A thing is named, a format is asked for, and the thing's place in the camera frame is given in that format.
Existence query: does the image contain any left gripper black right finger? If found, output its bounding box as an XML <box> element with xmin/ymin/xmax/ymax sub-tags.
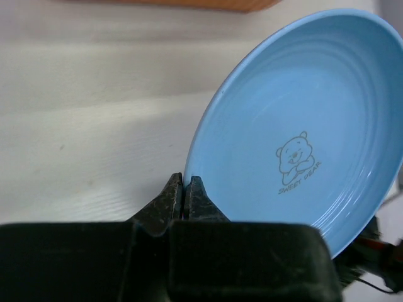
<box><xmin>168</xmin><ymin>176</ymin><xmax>343</xmax><ymax>301</ymax></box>

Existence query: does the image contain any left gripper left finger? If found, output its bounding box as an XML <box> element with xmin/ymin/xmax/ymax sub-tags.
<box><xmin>1</xmin><ymin>173</ymin><xmax>183</xmax><ymax>301</ymax></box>

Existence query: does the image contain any blue round plate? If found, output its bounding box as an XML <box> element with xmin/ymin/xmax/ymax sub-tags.
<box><xmin>184</xmin><ymin>8</ymin><xmax>402</xmax><ymax>257</ymax></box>

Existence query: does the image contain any orange plastic bin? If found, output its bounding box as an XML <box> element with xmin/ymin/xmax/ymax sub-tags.
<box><xmin>50</xmin><ymin>0</ymin><xmax>281</xmax><ymax>14</ymax></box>

